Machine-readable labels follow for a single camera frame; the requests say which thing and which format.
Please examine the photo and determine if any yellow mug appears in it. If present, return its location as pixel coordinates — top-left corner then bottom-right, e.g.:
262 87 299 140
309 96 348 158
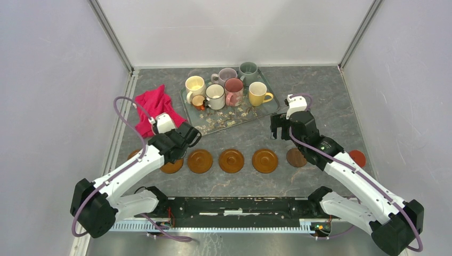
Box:
248 82 274 107

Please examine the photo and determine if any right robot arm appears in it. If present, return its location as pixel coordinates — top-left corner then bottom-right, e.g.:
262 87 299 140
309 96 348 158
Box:
270 111 424 255

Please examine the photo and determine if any pink mug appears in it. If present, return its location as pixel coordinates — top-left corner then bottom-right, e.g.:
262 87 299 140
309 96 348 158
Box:
224 78 244 107

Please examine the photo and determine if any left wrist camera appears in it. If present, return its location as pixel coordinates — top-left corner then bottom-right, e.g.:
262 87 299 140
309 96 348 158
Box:
148 113 176 135

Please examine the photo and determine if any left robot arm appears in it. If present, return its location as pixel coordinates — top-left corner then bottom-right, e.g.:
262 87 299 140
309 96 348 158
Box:
70 122 201 238

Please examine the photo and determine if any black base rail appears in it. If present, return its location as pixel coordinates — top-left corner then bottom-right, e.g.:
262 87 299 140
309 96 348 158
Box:
147 197 331 228

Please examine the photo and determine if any white black-rimmed mug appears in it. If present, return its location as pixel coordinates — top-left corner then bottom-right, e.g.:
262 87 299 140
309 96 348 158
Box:
204 84 225 110

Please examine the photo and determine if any lilac mug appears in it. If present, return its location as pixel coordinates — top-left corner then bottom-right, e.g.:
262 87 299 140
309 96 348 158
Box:
211 68 238 86

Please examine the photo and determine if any wooden coaster one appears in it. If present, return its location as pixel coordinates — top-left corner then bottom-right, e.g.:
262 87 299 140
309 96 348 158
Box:
188 149 213 174

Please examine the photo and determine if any wooden coaster four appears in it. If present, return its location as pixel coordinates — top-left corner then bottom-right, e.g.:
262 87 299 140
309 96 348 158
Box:
127 149 142 160

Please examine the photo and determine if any wooden coaster three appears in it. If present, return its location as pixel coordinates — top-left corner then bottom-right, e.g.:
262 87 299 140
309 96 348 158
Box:
160 159 184 174

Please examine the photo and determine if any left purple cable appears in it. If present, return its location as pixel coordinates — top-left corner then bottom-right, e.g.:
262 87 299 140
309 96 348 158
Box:
71 96 156 238

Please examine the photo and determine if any floral serving tray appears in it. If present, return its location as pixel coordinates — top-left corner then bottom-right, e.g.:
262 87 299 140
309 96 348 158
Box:
181 69 280 135

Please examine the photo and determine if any red cloth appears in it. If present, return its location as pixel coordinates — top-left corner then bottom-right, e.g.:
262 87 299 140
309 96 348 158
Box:
135 84 186 138

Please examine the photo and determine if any small orange cup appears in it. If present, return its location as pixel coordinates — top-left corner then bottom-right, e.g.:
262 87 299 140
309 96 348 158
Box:
191 95 208 111

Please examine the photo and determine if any wooden coaster five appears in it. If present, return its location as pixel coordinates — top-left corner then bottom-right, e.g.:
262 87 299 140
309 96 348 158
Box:
252 148 279 174

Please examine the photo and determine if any green mug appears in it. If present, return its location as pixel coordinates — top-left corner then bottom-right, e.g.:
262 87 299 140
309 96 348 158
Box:
238 62 259 87

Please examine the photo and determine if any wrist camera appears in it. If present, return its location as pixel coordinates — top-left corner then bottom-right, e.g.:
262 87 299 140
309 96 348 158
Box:
148 113 176 135
286 93 311 119

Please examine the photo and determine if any cream mug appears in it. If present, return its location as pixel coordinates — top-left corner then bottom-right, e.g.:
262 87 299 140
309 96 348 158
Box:
185 76 206 104

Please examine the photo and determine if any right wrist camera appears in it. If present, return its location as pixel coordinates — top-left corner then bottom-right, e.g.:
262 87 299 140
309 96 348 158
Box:
286 93 311 119

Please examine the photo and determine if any dark walnut coaster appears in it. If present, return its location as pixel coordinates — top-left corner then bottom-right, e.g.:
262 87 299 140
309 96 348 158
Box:
286 148 308 168

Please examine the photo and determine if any red round coaster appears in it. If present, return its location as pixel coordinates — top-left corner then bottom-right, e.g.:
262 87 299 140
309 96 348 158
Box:
349 150 367 168

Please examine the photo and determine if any wooden coaster two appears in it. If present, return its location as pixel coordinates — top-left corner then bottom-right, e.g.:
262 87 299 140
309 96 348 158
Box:
219 149 245 173

